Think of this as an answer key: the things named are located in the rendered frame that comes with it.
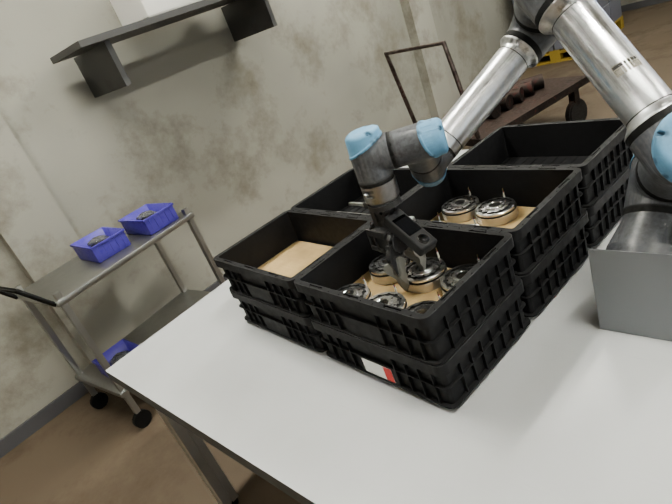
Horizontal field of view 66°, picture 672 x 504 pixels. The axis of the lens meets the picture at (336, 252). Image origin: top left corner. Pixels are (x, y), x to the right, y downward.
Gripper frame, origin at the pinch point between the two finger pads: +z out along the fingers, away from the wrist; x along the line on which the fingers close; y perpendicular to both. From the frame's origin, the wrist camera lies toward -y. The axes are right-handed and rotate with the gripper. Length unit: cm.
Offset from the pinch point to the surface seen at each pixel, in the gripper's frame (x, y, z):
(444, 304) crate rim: 11.7, -20.7, -7.2
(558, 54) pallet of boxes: -487, 263, 77
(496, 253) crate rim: -5.4, -19.5, -7.3
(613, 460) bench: 11, -47, 15
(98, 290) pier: 41, 225, 35
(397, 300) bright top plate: 8.3, -2.5, -0.5
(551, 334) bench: -10.9, -23.8, 15.3
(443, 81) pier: -324, 283, 45
